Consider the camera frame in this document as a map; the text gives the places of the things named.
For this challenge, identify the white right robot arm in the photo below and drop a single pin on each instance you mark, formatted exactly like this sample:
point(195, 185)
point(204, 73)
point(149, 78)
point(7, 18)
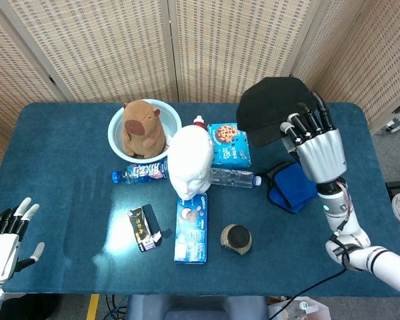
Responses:
point(356, 240)

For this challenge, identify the brown capybara plush toy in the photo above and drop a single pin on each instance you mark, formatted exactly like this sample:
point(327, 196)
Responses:
point(143, 130)

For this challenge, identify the white foam mannequin head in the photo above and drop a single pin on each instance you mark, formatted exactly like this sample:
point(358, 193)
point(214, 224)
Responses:
point(190, 160)

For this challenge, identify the small black purple carton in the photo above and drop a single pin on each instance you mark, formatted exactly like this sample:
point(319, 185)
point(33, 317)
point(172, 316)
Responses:
point(140, 226)

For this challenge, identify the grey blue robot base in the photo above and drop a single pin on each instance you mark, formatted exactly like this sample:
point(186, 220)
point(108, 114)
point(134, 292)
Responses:
point(196, 308)

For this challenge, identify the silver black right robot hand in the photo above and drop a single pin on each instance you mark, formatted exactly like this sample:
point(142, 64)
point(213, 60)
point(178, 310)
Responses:
point(323, 156)

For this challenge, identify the blue-capped labelled drink bottle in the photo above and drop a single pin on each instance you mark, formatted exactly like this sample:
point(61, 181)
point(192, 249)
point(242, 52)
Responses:
point(143, 173)

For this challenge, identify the clear plastic bag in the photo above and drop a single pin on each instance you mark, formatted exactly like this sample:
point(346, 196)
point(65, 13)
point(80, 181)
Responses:
point(303, 310)

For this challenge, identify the folded blue towel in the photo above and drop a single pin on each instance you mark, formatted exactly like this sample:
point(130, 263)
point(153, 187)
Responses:
point(286, 183)

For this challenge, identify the clear white-capped water bottle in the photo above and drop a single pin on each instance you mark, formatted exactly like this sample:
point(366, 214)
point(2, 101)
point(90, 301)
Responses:
point(233, 178)

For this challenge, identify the light blue plastic basin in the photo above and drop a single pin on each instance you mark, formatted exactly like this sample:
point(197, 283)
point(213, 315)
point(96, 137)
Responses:
point(115, 140)

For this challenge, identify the black baseball cap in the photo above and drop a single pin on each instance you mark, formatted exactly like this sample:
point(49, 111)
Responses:
point(270, 106)

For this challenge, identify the blue Oreo cookie box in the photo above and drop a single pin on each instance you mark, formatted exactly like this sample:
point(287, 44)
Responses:
point(190, 233)

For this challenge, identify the woven folding screen panel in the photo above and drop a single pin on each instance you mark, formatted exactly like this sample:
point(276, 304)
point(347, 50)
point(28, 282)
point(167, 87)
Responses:
point(333, 40)
point(236, 40)
point(103, 50)
point(380, 60)
point(6, 66)

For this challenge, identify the small red white bottle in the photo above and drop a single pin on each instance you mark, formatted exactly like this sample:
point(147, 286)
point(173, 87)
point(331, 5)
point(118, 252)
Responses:
point(199, 122)

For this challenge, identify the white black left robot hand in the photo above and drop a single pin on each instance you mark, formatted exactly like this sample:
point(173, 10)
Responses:
point(1, 253)

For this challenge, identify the blue chocolate chip cookie box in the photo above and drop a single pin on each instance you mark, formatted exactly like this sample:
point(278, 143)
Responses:
point(230, 146)

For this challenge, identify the glass jar with black lid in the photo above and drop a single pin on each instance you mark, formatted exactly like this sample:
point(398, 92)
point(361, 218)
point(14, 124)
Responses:
point(236, 240)

